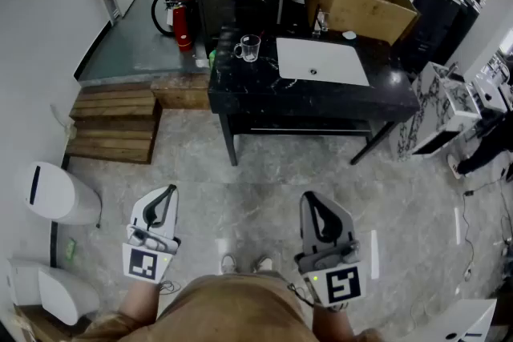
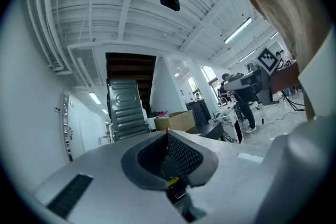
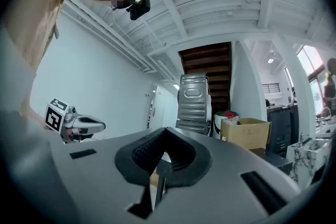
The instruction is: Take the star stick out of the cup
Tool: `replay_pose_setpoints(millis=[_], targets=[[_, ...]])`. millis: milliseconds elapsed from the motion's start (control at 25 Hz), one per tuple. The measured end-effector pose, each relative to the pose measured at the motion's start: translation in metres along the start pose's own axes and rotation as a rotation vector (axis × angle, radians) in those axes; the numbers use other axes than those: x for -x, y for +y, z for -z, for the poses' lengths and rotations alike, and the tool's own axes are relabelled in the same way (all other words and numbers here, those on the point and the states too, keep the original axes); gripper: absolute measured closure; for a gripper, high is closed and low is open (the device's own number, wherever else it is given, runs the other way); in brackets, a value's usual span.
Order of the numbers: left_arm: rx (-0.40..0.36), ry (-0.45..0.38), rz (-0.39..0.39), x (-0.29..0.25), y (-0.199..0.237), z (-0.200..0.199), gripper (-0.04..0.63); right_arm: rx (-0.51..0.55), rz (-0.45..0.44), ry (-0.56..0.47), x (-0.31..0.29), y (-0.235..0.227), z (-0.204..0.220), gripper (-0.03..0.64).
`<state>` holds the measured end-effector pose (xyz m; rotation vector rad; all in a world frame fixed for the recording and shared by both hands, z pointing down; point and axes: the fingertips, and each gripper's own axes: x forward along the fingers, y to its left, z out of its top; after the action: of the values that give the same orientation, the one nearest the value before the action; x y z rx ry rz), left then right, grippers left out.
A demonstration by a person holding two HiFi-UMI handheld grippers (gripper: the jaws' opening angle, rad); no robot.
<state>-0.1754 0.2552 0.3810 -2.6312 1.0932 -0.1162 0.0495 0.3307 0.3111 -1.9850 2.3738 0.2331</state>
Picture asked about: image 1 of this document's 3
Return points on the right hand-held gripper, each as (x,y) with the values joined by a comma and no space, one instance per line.
(340,284)

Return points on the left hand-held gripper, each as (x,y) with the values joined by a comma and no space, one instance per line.
(140,262)

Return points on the clear glass mug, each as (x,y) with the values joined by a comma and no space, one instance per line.
(250,48)

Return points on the person's right forearm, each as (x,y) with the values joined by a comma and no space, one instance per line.
(330,324)

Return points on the person's left forearm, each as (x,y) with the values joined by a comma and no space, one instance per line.
(138,304)

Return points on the person's right shoe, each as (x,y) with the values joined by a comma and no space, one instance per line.
(262,264)

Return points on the person's shoe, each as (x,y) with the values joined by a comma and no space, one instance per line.
(455,166)
(262,264)
(228,264)

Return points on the person's left shoe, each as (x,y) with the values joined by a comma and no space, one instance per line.
(228,264)

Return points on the small green packet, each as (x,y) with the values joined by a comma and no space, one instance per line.
(71,248)

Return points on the white bin with black slot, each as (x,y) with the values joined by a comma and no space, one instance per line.
(56,192)

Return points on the wooden steps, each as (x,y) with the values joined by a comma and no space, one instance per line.
(112,124)

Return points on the person's brown clothing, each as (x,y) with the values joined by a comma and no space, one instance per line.
(232,312)

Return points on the wooden block step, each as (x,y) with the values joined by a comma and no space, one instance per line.
(180,92)

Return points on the clear plastic tube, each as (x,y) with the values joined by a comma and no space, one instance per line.
(60,118)

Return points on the black power adapter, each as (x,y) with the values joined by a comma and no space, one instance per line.
(469,193)

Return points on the white box with black marks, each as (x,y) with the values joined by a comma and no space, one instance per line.
(449,324)

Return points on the white marble cabinet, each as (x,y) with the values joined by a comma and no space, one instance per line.
(433,112)

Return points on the black marble vanity table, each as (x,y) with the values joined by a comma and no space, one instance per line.
(256,84)

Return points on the green bottle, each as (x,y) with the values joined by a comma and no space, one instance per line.
(212,60)

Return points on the white sink basin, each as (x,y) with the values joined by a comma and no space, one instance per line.
(320,56)

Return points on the small white round cap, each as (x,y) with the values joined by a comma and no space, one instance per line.
(349,35)

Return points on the metal faucet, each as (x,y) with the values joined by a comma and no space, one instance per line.
(322,22)

